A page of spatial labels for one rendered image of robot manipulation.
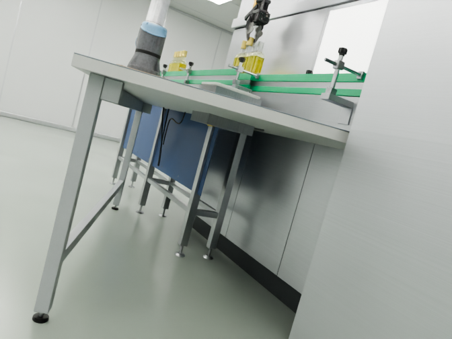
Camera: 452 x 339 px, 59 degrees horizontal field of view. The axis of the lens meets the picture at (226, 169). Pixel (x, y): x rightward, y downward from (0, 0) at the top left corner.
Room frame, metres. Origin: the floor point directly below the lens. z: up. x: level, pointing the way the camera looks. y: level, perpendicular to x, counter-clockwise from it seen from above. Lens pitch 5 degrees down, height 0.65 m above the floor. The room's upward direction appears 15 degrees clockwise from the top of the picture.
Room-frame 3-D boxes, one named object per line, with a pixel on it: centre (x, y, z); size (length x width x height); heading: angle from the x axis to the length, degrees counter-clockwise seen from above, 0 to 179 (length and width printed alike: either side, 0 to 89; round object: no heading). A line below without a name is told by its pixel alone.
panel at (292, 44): (1.86, -0.26, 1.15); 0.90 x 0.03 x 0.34; 30
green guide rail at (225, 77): (2.64, 0.50, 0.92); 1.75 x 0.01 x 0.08; 30
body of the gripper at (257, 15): (2.10, 0.04, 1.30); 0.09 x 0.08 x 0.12; 29
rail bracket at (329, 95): (1.30, -0.28, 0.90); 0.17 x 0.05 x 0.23; 120
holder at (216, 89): (1.72, 0.04, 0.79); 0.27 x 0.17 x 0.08; 120
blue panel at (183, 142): (2.65, 0.41, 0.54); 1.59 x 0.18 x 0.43; 30
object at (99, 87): (1.82, 0.49, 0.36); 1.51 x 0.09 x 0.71; 9
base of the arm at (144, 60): (1.82, 0.48, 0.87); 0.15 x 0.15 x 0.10
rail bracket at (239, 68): (1.86, 0.04, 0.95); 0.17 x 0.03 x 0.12; 120
